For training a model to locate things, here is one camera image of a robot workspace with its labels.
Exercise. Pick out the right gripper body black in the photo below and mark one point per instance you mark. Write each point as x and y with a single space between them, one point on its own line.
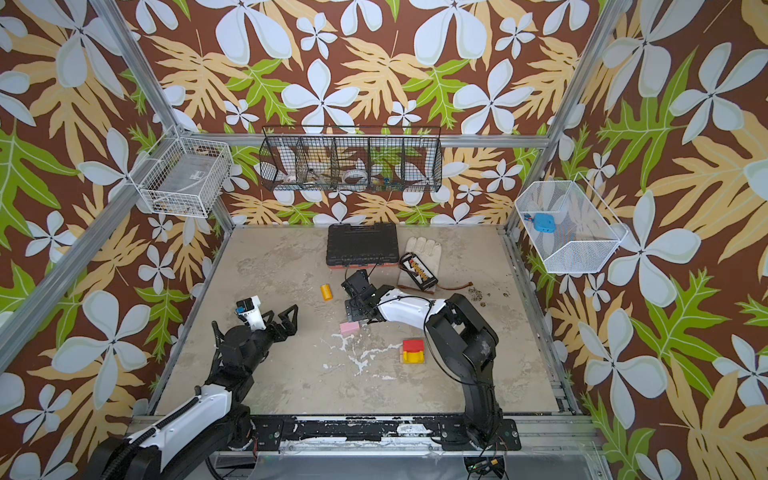
362 297

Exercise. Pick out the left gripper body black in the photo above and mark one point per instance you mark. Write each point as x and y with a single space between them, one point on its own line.
262 342

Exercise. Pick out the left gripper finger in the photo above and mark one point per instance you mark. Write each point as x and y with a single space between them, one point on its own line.
281 332
289 320

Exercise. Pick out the pink block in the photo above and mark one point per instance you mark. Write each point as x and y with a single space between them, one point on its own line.
348 328

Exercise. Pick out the red rectangular block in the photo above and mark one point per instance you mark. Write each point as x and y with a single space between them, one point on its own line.
413 345

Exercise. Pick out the yellow arch block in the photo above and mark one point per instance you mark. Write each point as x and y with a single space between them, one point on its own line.
413 357

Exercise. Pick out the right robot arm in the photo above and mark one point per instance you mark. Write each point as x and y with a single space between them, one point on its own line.
461 340

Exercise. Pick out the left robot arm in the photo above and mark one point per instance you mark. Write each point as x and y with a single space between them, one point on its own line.
212 420

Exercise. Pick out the orange cylinder block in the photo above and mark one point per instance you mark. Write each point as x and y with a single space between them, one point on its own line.
326 292

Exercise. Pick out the black tool case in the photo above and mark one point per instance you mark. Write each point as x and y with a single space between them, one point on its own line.
362 245

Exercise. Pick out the black battery holder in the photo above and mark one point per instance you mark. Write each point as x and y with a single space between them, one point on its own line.
417 271

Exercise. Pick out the beige work glove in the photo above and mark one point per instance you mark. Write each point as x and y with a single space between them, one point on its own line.
429 252

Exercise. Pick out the blue object in basket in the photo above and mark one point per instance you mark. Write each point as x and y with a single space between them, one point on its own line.
544 223

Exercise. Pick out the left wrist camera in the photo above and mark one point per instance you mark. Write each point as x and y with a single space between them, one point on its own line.
248 311

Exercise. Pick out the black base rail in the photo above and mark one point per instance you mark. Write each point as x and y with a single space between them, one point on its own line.
451 432

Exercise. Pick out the black wire basket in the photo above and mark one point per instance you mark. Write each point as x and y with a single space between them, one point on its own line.
353 158

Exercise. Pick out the white wire basket left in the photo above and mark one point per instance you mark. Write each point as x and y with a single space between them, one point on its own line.
182 174

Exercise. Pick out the white wire basket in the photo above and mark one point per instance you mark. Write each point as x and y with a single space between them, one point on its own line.
588 231
182 174

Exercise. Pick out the white wire basket right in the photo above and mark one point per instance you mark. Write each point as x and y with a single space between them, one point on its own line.
588 231

